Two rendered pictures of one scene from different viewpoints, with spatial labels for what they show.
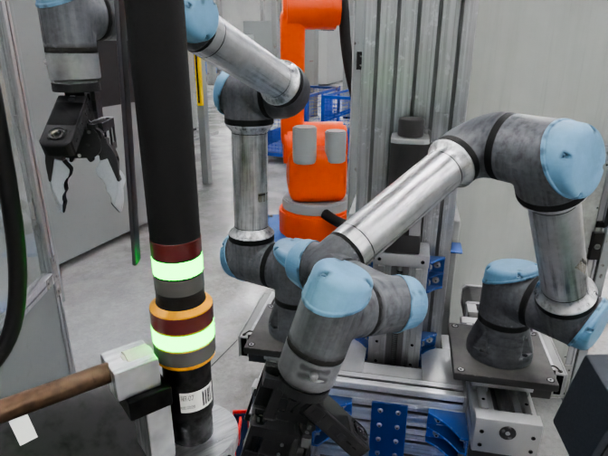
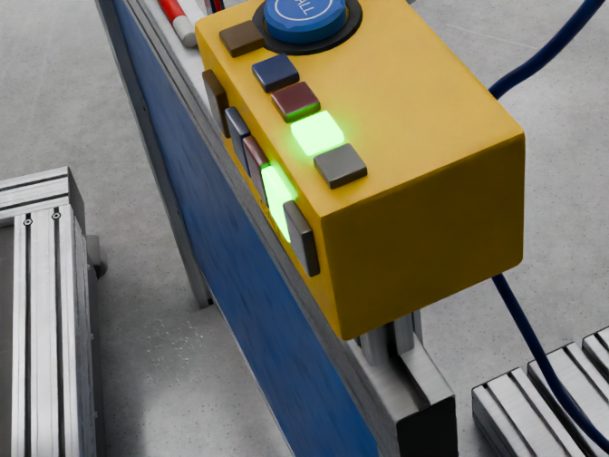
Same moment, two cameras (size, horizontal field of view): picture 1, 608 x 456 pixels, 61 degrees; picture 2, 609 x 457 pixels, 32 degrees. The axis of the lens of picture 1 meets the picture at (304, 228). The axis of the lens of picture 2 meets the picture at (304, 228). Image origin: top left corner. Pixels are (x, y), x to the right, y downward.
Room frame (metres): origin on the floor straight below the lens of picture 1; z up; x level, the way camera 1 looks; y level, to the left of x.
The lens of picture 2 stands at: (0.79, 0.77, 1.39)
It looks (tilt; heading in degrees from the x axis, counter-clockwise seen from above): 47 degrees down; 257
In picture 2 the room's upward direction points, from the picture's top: 11 degrees counter-clockwise
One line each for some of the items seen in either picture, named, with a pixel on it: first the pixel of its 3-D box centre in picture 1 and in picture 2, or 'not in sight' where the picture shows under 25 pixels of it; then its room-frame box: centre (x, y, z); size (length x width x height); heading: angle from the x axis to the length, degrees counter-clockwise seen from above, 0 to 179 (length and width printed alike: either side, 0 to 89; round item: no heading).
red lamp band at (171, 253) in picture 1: (175, 243); not in sight; (0.32, 0.09, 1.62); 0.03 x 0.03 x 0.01
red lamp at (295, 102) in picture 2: not in sight; (295, 102); (0.70, 0.41, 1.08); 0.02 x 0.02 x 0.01; 2
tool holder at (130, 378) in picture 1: (176, 397); not in sight; (0.31, 0.09, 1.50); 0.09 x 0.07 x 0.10; 127
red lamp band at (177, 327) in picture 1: (182, 311); not in sight; (0.32, 0.09, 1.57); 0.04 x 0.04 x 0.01
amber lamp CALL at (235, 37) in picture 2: not in sight; (241, 38); (0.70, 0.35, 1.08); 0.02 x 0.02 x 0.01; 2
